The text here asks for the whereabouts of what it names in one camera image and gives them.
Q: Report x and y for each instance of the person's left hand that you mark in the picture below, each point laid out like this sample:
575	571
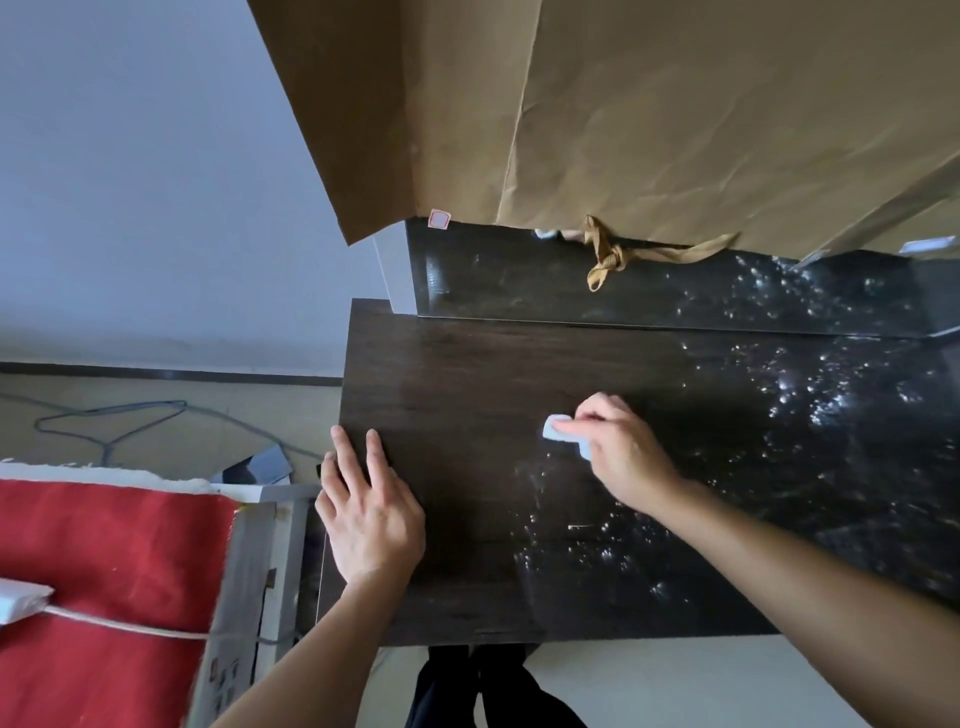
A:
375	525

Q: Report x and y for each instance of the person's right hand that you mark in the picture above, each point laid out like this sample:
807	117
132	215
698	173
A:
626	461

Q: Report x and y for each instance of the person's right fingers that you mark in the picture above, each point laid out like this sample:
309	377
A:
596	416

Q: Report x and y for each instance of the person's left middle finger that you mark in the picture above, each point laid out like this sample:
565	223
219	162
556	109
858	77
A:
347	454

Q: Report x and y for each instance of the light blue plastic scraper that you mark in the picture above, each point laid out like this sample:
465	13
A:
556	430

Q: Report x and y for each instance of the dark wood-grain adhesive film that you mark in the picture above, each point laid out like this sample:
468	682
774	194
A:
465	390

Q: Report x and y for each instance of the person's right forearm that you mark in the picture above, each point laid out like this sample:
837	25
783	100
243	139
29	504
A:
810	592

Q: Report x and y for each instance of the person's left forearm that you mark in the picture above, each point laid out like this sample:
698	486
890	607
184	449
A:
315	667

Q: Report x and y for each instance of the dark grey flat case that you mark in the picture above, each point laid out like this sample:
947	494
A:
255	466

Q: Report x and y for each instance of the glossy dark panel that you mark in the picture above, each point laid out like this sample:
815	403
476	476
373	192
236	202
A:
525	274

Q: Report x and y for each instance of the white cabinet side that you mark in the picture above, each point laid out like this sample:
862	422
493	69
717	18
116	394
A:
394	270

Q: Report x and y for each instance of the white frayed cloth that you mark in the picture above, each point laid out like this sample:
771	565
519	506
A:
112	476

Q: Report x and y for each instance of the red-bordered white sticker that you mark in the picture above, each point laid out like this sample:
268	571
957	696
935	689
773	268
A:
439	219

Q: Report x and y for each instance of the red cloth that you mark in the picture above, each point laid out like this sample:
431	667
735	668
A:
105	570

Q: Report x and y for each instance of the person's black trousers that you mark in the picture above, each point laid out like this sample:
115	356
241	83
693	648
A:
480	694

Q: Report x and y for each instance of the large brown paper bag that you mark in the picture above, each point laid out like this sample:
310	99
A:
637	105

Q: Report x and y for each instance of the white power adapter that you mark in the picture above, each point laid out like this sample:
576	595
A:
19	600

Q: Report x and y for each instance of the small white object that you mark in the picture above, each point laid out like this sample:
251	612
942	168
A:
926	245

